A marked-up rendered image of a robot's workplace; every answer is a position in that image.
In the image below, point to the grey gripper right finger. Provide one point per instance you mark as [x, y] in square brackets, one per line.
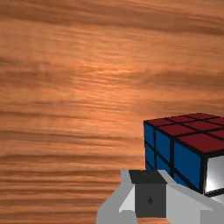
[180, 204]

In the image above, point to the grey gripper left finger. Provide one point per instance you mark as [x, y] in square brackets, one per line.
[128, 198]

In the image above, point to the many-coloured puzzle cube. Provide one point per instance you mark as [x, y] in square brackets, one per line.
[180, 140]

